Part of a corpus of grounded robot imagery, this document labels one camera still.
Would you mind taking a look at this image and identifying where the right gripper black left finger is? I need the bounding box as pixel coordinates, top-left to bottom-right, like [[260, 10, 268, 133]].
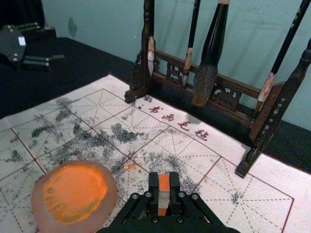
[[113, 171, 160, 225]]

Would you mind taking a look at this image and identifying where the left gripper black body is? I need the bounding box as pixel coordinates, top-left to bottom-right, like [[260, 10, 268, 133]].
[[0, 24, 28, 64]]

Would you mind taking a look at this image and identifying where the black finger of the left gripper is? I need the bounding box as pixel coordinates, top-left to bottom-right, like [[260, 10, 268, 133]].
[[17, 22, 57, 38], [21, 54, 66, 72]]

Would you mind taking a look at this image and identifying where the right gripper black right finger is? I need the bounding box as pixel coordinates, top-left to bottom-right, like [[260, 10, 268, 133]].
[[169, 171, 221, 225]]

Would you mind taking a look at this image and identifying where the orange and white seal stamp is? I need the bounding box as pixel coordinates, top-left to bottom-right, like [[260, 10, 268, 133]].
[[158, 174, 170, 216]]

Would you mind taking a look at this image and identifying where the black table cloth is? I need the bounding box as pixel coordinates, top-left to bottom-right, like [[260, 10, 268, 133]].
[[0, 36, 311, 176]]

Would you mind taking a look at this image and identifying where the white gridded calligraphy felt mat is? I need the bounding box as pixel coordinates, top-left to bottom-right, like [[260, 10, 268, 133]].
[[0, 74, 311, 233]]

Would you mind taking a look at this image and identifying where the pink dish of orange paste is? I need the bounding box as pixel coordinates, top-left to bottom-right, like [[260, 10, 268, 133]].
[[31, 159, 118, 231]]

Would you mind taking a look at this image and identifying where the dark wooden brush rack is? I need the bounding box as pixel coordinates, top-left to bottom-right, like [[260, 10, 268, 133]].
[[124, 0, 311, 178]]

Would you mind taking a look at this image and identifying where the thin brush with white tip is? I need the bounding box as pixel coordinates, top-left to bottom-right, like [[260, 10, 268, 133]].
[[145, 0, 156, 78]]

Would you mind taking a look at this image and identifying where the large brush with bushy head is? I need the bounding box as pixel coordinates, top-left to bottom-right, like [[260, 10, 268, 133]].
[[191, 0, 230, 108]]

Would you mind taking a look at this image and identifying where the thin brush with grey tip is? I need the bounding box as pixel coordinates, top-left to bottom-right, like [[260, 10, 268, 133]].
[[182, 0, 201, 87]]

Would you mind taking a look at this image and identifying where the long brush with brown tip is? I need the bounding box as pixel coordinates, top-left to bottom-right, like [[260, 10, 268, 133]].
[[253, 0, 310, 117]]

